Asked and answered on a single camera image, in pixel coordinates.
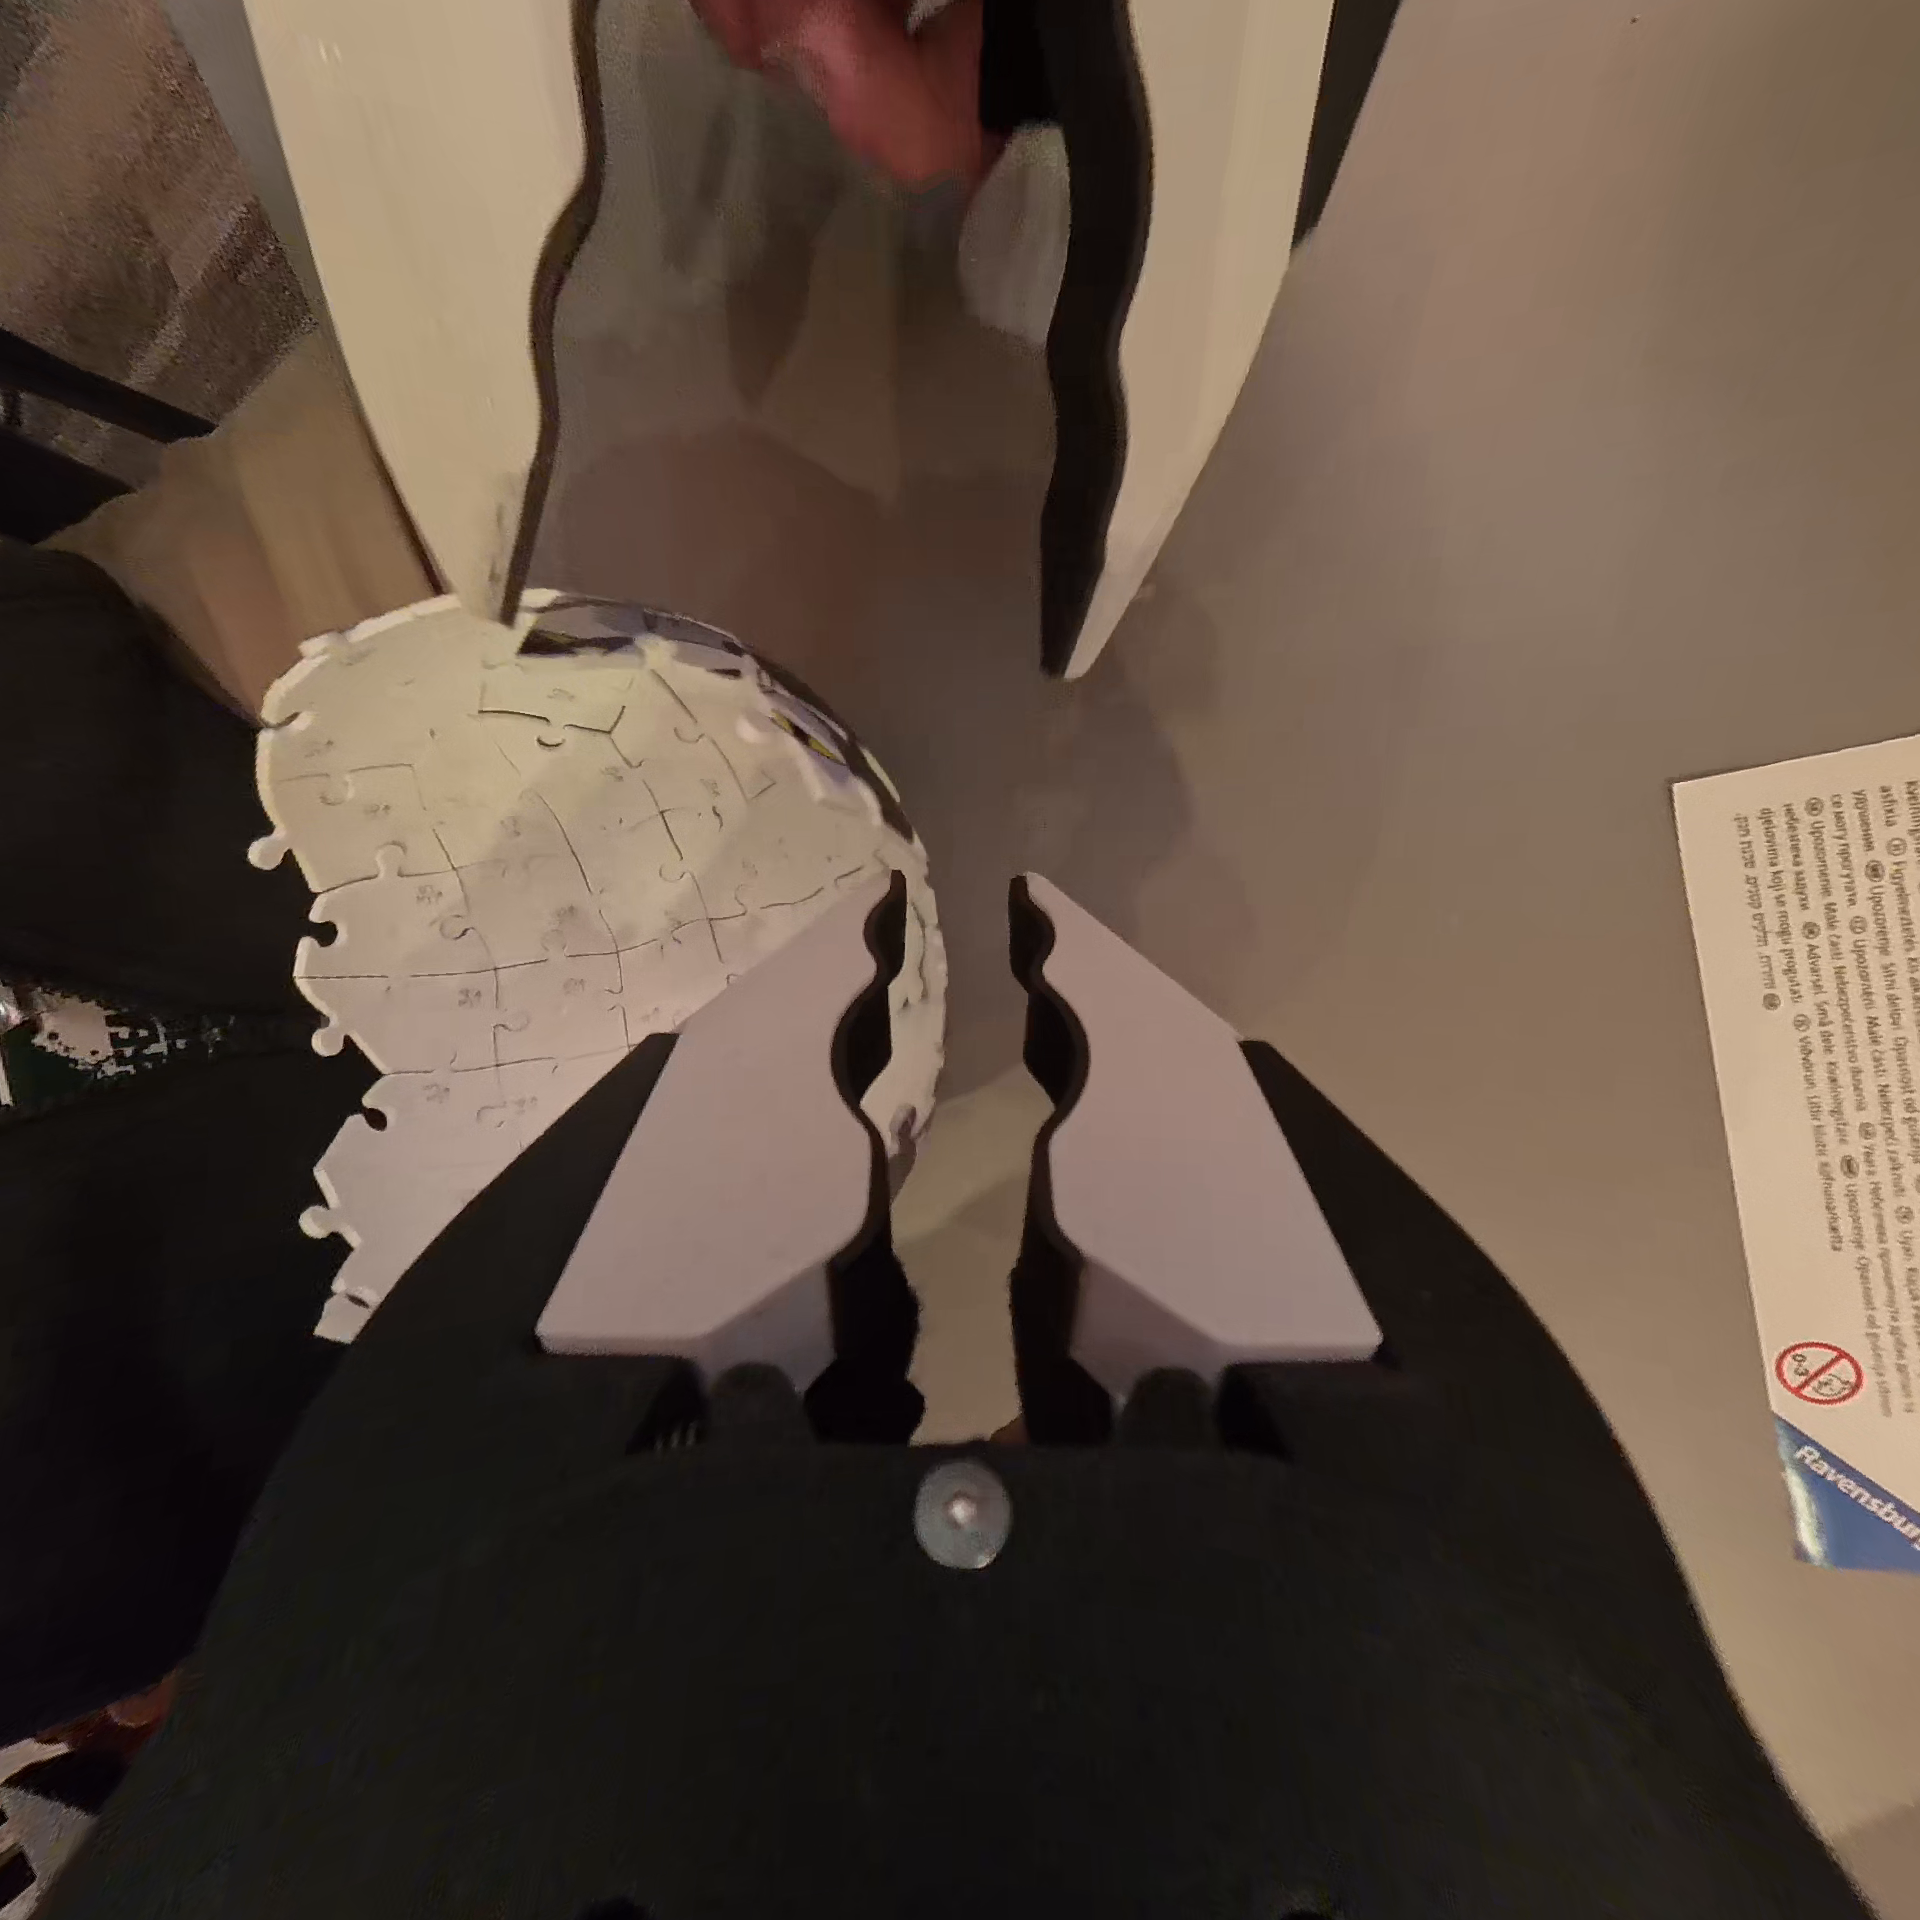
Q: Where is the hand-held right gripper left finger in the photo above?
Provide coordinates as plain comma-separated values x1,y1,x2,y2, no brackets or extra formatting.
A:
532,865,923,1444

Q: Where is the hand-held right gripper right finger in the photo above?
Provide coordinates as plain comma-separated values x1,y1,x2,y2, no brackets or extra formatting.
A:
1011,873,1384,1444

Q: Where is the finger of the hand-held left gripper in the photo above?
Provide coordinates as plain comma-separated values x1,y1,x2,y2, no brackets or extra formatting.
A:
240,0,606,622
1040,0,1340,681

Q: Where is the partly built puzzle ball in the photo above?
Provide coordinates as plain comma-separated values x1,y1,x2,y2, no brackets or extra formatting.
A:
255,589,950,1343

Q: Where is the person's left hand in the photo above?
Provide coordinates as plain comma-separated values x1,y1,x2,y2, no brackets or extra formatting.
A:
701,0,999,190

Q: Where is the black metal bar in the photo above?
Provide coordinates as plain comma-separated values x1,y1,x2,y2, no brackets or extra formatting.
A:
0,327,219,543

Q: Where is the white instruction sheet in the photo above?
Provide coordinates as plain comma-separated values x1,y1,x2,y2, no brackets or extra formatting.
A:
1671,731,1920,1576

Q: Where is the black white patterned badge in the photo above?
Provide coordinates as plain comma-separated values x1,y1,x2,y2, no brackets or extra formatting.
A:
0,983,324,1113

